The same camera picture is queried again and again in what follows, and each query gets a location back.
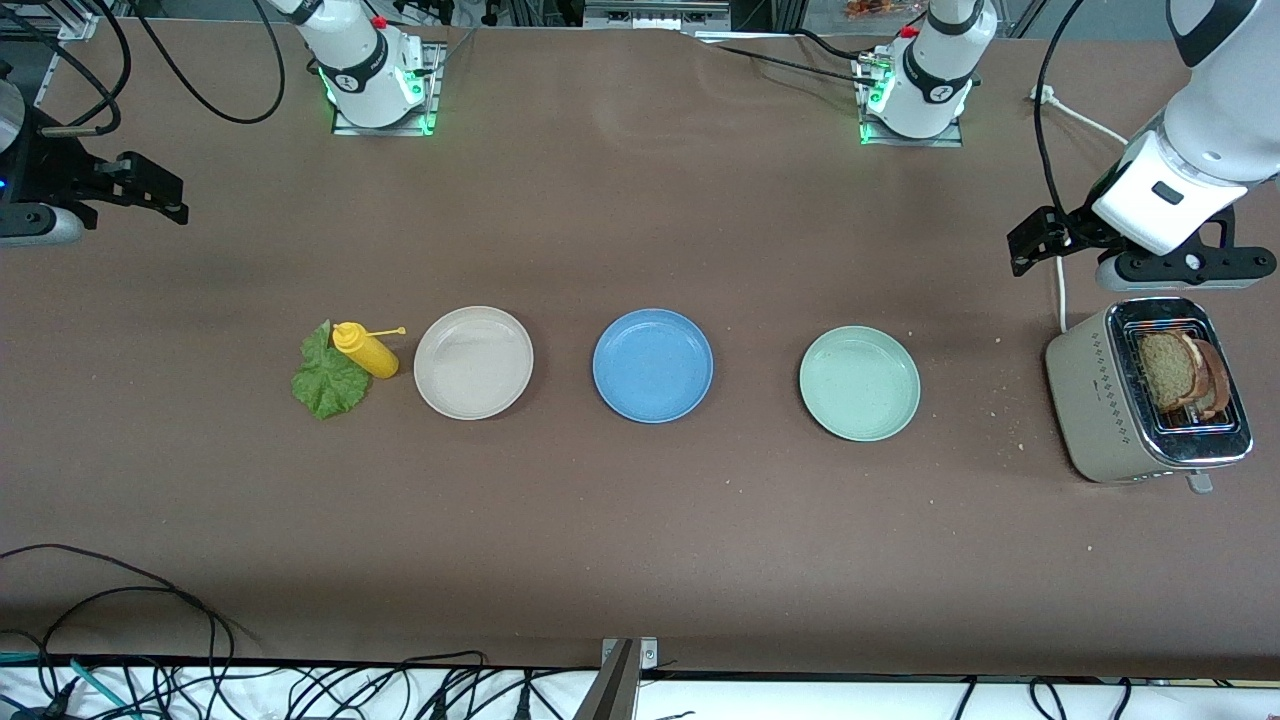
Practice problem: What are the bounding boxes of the yellow mustard squeeze bottle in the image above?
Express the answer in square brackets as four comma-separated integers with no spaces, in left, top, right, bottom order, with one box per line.
[332,321,407,380]

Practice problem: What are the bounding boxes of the brown bread slice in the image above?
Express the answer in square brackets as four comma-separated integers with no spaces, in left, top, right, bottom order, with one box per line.
[1183,335,1233,421]
[1138,331,1203,413]

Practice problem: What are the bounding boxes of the metal table edge bracket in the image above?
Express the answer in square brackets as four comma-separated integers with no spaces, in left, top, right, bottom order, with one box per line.
[575,637,659,720]

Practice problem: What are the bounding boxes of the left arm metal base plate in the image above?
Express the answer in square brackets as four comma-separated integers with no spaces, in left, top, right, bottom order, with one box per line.
[858,50,965,148]

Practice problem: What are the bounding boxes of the black base supply cable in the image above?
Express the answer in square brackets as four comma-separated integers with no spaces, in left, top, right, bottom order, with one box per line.
[700,28,881,89]

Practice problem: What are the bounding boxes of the beige chrome toaster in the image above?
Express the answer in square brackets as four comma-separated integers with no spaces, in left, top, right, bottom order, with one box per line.
[1045,297,1254,495]

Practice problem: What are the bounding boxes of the white toaster power cable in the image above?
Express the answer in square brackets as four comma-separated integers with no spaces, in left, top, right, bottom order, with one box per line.
[1030,84,1131,336]

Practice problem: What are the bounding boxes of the teal cable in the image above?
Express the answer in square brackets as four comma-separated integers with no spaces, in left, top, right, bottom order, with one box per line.
[0,650,141,720]

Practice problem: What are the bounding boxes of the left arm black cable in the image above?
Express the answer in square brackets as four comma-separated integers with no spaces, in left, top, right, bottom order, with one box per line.
[1034,0,1087,241]

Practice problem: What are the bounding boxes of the aluminium profile bar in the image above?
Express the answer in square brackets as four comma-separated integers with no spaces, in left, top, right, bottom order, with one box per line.
[583,0,733,31]

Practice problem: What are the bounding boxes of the long looping black cable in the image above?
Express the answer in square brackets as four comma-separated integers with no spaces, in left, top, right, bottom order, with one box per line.
[0,543,237,701]

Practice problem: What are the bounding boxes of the blue plate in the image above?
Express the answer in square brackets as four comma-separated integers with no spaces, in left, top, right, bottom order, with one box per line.
[592,308,715,424]

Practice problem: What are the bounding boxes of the beige plate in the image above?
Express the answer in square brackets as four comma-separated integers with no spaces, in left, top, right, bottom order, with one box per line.
[413,305,535,421]

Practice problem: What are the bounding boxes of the tangled black cables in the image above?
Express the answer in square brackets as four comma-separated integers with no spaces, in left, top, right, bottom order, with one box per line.
[235,650,601,720]

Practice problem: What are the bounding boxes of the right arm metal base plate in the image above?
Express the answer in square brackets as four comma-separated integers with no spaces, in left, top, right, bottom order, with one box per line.
[331,42,444,137]

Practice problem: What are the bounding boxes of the green lettuce leaf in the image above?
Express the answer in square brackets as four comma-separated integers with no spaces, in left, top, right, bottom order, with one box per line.
[291,319,373,421]

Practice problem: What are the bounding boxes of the aluminium frame profile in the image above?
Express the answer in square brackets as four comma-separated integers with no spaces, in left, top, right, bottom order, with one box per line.
[0,0,103,111]

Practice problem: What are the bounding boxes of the short looping black cable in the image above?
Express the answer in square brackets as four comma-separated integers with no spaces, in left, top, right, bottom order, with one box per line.
[40,585,217,701]

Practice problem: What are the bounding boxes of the mint green plate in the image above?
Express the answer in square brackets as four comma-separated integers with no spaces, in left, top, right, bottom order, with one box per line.
[798,325,922,443]

